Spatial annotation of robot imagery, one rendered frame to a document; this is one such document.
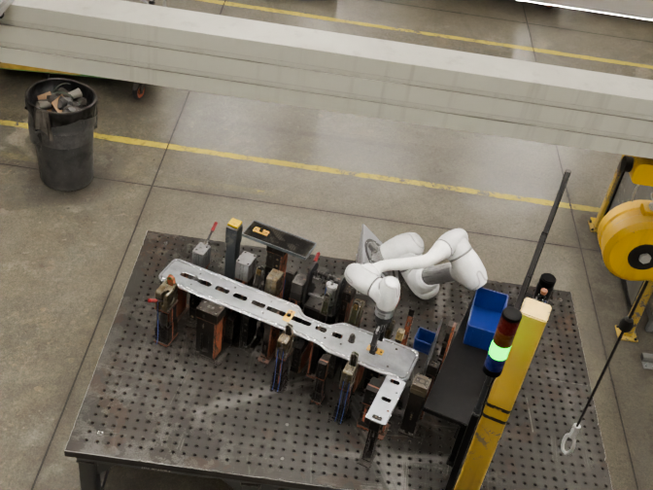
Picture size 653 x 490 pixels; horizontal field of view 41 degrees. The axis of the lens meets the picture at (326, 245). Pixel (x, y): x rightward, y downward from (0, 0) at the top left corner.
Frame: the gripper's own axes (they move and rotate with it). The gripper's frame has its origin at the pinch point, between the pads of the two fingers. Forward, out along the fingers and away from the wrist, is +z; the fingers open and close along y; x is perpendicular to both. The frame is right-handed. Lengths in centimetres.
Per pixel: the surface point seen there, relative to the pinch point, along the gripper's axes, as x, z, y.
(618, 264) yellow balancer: 72, -200, 153
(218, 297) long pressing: -83, 5, 6
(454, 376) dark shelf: 40.0, 1.4, -0.2
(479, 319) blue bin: 40, 1, -44
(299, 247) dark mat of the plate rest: -58, -11, -33
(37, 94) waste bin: -311, 41, -146
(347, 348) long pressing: -12.3, 4.6, 5.8
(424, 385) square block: 29.2, -1.4, 15.0
